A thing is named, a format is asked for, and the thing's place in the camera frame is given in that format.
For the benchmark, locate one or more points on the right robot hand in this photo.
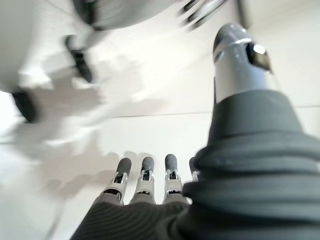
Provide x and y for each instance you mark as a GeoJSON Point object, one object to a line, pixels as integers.
{"type": "Point", "coordinates": [250, 175]}

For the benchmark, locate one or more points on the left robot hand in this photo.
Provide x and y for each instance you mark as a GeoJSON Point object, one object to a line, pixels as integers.
{"type": "Point", "coordinates": [200, 12]}

